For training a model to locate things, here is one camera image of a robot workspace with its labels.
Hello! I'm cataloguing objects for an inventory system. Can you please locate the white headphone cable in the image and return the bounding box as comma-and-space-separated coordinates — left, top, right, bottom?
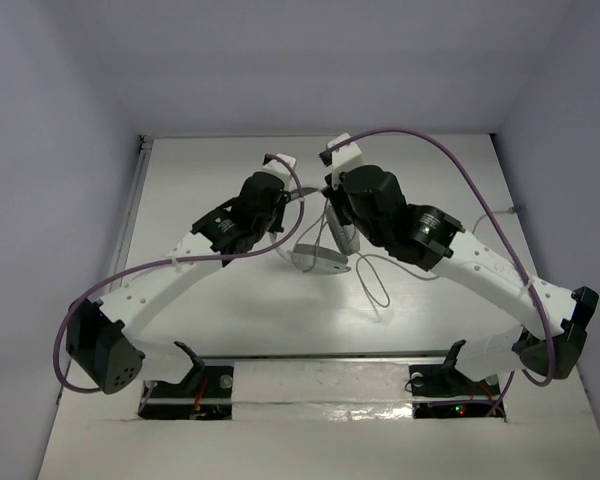
289, 203, 524, 311

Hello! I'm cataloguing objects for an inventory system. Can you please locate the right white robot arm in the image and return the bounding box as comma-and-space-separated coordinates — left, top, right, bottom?
323, 165, 599, 396

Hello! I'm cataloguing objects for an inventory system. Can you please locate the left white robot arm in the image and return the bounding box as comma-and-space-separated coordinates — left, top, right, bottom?
54, 162, 299, 395

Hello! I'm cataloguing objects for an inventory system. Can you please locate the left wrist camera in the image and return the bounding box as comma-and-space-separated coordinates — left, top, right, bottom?
261, 154, 297, 184

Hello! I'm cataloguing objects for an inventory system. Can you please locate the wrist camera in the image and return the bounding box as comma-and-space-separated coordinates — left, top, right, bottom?
261, 154, 297, 184
319, 133, 364, 190

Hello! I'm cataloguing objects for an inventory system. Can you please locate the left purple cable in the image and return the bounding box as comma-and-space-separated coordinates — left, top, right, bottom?
54, 154, 304, 394

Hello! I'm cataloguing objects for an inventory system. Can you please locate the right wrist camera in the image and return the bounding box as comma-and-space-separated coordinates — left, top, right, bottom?
319, 133, 364, 190

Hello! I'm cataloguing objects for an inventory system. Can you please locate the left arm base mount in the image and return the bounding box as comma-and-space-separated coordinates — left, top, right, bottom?
137, 347, 234, 421

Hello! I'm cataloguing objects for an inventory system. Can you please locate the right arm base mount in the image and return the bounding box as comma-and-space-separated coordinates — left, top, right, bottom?
404, 363, 512, 420

